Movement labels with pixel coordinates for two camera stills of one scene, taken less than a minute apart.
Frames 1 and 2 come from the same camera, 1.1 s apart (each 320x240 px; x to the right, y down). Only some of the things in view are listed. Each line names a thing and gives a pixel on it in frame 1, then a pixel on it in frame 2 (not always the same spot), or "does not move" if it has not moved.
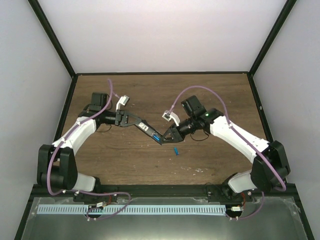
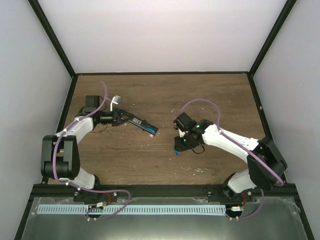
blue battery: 156,137 → 152,130
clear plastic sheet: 265,218 does not move
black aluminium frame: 50,190 does not move
